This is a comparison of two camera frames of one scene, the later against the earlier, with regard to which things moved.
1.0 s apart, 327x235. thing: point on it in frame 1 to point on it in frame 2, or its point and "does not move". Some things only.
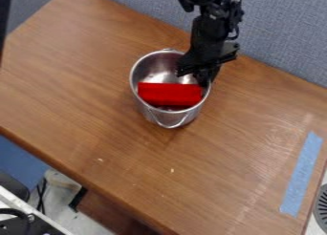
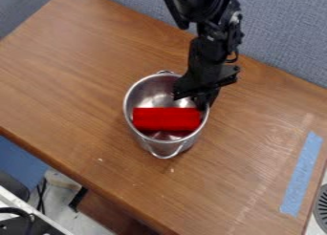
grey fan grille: (319, 208) does not move
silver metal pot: (172, 117) to (152, 91)
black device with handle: (26, 224) does not move
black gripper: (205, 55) to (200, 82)
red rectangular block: (165, 94) to (165, 118)
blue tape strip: (297, 187) does not move
